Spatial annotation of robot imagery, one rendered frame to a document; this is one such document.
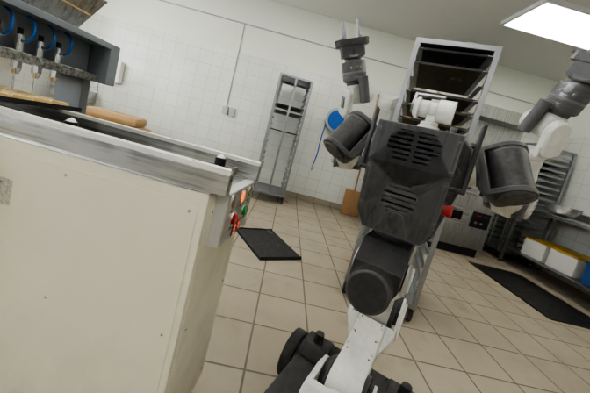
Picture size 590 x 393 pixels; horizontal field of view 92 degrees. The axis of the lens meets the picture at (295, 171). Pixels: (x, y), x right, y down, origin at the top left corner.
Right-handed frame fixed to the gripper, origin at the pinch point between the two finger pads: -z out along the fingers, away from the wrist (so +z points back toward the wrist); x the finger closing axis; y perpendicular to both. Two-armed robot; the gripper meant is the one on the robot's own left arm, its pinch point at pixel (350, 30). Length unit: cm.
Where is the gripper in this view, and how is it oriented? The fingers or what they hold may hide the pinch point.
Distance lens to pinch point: 117.2
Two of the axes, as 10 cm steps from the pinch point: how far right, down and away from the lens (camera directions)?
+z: 1.4, 9.6, 2.5
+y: 0.2, 2.6, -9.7
